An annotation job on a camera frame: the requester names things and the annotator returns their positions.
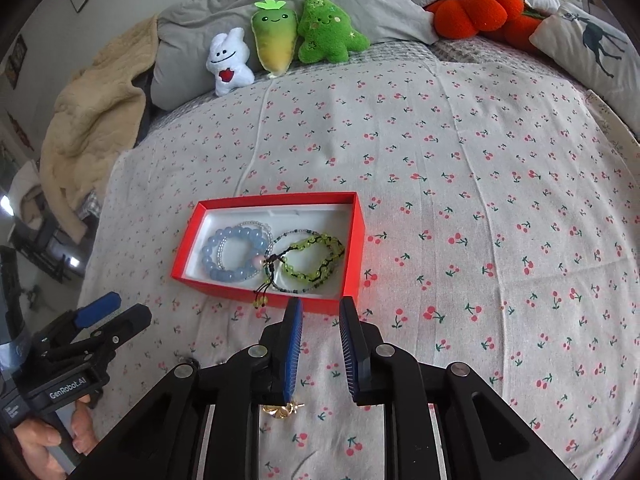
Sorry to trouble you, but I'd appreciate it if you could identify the person's left hand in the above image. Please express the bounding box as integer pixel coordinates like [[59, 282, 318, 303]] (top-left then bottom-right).
[[12, 395, 98, 480]]

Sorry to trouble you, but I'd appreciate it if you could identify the black chair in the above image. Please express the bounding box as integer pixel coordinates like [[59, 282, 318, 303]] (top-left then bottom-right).
[[10, 210, 71, 281]]

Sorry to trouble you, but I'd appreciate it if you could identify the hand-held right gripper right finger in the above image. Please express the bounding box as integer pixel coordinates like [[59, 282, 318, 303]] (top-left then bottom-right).
[[338, 297, 576, 480]]

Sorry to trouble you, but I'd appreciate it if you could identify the red cardboard box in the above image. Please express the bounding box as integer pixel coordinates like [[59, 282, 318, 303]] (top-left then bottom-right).
[[170, 191, 370, 317]]

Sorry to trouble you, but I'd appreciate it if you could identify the grey pillow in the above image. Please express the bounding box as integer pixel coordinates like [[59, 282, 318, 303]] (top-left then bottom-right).
[[150, 0, 441, 111]]

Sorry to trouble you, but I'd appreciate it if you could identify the beige fleece blanket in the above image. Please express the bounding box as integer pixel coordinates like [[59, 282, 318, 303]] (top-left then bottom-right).
[[39, 14, 161, 241]]

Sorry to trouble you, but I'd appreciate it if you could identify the grey quilted bed cover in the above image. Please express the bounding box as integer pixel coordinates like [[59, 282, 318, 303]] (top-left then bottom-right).
[[150, 40, 501, 126]]

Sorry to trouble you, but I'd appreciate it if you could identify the white deer print cushion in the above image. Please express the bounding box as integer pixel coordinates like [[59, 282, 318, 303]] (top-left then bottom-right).
[[529, 2, 640, 136]]

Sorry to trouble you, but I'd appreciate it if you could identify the green bead bracelet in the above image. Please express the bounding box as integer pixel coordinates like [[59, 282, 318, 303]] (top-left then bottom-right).
[[280, 231, 346, 283]]

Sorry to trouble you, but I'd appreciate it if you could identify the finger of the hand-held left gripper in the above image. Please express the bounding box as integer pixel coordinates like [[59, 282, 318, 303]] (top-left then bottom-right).
[[32, 292, 122, 348], [47, 304, 152, 376]]

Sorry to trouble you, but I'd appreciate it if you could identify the cherry print bed sheet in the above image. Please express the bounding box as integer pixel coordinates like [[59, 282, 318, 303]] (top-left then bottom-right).
[[80, 57, 640, 480]]

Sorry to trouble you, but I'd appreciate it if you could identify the orange persimmon plush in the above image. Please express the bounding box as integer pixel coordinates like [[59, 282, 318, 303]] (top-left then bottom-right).
[[424, 0, 526, 38], [487, 7, 548, 53]]

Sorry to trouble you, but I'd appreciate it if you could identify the dark thin bead bracelet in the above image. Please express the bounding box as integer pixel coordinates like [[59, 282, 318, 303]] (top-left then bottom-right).
[[252, 229, 331, 311]]

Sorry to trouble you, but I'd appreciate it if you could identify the green tree plush toy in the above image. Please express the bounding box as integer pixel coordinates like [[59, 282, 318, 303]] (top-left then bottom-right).
[[297, 0, 372, 65]]

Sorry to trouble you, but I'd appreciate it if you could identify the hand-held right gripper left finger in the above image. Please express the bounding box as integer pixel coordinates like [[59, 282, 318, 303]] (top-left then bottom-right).
[[82, 297, 304, 480]]

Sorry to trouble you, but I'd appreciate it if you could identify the blue bead bracelet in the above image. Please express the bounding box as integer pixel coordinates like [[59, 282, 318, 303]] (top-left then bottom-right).
[[201, 226, 270, 283]]

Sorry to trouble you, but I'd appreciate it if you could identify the yellow green radish plush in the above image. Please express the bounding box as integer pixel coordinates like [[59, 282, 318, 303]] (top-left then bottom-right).
[[250, 0, 300, 78]]

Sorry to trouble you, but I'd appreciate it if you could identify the gold flower brooch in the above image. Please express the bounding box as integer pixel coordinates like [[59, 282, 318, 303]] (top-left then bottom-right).
[[262, 401, 308, 418]]

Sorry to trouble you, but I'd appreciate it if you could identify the plaid bed sheet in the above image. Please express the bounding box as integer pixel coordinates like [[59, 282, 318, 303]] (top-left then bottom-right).
[[81, 191, 104, 222]]

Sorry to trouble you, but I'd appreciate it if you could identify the clear bead bracelet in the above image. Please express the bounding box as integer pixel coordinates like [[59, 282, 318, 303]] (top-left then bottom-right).
[[216, 220, 273, 271]]

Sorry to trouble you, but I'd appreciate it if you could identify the white smiling plush toy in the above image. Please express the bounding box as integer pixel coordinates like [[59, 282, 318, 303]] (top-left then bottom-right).
[[206, 27, 256, 97]]

